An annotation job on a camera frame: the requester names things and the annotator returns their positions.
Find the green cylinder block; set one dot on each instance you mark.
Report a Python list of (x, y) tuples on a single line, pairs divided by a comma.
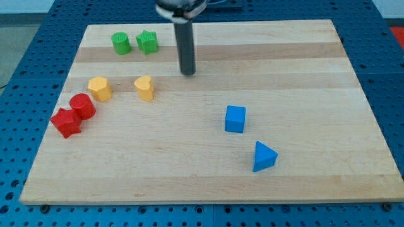
[(121, 43)]

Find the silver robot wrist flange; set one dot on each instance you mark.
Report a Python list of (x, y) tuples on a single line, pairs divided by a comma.
[(180, 11)]

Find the blue triangle block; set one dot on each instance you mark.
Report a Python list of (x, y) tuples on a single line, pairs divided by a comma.
[(264, 157)]

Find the red star block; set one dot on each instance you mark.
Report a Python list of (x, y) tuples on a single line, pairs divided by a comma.
[(67, 122)]

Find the red cylinder block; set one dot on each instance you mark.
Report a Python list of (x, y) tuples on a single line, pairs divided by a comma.
[(83, 105)]

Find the light wooden board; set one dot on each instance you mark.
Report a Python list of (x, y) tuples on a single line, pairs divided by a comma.
[(302, 98)]

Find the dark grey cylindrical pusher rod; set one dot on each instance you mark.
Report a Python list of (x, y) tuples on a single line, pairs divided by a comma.
[(185, 48)]

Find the yellow heart block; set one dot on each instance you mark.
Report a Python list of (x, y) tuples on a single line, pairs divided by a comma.
[(145, 88)]

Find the green star block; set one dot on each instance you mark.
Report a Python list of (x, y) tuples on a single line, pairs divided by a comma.
[(147, 42)]

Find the yellow pentagon block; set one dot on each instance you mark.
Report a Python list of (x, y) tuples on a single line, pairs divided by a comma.
[(100, 89)]

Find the blue cube block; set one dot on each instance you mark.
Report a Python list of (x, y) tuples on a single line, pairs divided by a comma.
[(235, 118)]

